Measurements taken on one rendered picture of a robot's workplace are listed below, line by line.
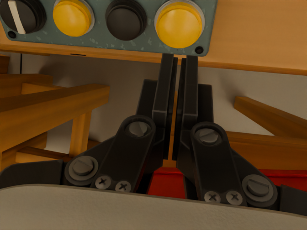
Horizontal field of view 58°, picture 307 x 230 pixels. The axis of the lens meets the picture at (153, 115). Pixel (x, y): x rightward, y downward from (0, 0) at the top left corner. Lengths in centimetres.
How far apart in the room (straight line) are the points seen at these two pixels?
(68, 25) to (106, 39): 3
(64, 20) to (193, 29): 8
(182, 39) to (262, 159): 20
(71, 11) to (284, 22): 15
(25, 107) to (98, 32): 36
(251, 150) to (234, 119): 82
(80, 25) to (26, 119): 38
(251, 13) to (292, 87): 99
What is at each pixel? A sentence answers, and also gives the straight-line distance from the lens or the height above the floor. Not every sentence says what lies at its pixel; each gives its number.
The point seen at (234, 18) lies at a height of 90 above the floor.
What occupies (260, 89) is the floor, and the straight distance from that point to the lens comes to 116.
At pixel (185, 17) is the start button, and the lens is 18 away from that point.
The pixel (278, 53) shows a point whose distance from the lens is 23.
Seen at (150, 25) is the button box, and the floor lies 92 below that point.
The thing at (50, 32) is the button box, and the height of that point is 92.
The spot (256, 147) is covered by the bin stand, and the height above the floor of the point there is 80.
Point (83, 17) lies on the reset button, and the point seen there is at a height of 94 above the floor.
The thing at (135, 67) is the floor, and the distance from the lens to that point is 113.
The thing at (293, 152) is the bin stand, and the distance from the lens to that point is 35.
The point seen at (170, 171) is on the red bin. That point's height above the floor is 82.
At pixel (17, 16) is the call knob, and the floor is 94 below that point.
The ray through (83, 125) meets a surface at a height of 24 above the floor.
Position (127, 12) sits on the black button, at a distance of 18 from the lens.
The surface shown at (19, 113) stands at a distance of 53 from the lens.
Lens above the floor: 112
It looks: 80 degrees down
